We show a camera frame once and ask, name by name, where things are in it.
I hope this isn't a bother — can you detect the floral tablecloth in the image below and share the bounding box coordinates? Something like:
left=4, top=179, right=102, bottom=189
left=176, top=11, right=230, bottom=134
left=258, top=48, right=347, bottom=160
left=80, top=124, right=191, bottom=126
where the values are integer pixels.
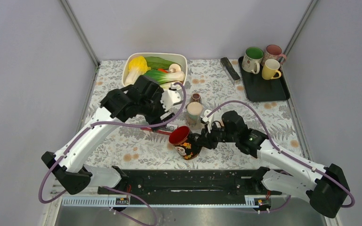
left=87, top=59, right=308, bottom=170

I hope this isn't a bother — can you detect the tall floral beige mug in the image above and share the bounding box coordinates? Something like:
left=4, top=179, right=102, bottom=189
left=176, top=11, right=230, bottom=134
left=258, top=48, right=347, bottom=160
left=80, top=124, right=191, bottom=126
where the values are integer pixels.
left=186, top=102, right=204, bottom=130

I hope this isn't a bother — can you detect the small brown mug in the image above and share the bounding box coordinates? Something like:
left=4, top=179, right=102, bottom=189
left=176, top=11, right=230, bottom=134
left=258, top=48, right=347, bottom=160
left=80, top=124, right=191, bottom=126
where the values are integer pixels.
left=190, top=93, right=202, bottom=103

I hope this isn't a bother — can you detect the green leaf vegetable toy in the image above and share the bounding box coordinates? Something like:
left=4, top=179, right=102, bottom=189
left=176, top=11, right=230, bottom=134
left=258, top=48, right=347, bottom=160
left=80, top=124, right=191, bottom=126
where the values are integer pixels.
left=145, top=56, right=175, bottom=70

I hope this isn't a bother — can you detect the red silver gum box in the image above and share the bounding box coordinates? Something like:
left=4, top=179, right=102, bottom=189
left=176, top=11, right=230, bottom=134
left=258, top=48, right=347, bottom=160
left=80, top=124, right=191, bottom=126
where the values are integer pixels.
left=141, top=124, right=179, bottom=136

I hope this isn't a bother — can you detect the pink ghost pattern mug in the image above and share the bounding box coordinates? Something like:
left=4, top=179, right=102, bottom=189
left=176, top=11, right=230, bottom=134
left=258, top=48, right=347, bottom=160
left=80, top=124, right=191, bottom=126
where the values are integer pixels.
left=261, top=44, right=287, bottom=66

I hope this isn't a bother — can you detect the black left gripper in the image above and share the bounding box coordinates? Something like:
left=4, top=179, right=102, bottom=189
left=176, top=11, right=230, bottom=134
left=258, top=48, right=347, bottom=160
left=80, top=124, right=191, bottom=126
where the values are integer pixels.
left=139, top=87, right=176, bottom=130

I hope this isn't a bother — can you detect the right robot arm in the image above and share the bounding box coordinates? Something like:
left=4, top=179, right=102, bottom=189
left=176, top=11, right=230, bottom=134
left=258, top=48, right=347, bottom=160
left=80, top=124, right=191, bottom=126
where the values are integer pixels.
left=197, top=110, right=350, bottom=218

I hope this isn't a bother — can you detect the cream christmas mug green inside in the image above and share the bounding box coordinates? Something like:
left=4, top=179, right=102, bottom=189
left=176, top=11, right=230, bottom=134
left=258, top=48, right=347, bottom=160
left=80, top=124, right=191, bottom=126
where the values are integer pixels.
left=242, top=47, right=264, bottom=74

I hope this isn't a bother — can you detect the black tray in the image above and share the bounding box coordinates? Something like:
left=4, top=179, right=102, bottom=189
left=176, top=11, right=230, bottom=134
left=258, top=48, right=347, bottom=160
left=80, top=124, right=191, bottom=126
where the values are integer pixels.
left=238, top=56, right=290, bottom=102

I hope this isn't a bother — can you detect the white napa cabbage toy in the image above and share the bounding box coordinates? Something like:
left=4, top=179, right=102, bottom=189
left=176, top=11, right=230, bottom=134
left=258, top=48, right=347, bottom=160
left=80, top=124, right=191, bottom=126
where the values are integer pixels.
left=124, top=56, right=151, bottom=86

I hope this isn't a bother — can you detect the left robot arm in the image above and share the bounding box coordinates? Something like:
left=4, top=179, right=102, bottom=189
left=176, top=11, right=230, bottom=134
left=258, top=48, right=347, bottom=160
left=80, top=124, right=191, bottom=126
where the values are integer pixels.
left=39, top=75, right=186, bottom=196

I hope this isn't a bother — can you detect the black interior mug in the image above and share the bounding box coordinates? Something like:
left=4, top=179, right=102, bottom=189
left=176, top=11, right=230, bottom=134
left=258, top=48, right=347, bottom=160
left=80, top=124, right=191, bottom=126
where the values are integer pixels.
left=169, top=126, right=202, bottom=160

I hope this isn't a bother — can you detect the green bok choy toy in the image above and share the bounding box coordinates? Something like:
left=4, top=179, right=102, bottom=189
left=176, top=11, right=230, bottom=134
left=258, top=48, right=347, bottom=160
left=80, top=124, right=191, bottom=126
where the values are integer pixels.
left=144, top=70, right=185, bottom=85

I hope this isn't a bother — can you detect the mushroom toy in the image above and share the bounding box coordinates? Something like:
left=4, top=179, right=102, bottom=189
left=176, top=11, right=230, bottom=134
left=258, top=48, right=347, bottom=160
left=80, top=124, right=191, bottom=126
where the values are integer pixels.
left=168, top=64, right=181, bottom=73

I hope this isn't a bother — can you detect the white vegetable tray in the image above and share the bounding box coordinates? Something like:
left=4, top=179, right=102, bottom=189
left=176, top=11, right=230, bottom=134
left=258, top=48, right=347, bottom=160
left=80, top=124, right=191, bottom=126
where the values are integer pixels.
left=122, top=53, right=188, bottom=89

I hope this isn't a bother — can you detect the yellow mug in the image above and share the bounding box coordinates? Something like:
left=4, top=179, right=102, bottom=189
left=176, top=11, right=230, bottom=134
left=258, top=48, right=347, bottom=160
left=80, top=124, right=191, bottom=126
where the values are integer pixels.
left=262, top=59, right=282, bottom=80

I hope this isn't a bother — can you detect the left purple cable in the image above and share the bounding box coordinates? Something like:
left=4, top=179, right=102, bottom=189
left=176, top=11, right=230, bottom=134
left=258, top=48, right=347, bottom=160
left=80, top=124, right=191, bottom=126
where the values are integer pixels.
left=38, top=81, right=187, bottom=226

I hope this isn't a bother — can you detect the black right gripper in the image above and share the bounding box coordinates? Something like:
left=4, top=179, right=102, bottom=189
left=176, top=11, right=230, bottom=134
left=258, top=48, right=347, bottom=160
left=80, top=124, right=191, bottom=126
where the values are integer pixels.
left=195, top=120, right=238, bottom=149

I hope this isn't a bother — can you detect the green leek stalk toy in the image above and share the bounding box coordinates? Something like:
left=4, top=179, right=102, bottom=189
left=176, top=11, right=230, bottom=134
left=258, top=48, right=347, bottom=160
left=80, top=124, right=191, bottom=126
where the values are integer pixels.
left=160, top=81, right=181, bottom=90

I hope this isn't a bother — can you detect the black rectangular box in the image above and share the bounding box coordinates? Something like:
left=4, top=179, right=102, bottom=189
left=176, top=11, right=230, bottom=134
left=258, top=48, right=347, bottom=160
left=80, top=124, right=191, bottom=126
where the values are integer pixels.
left=220, top=57, right=240, bottom=85

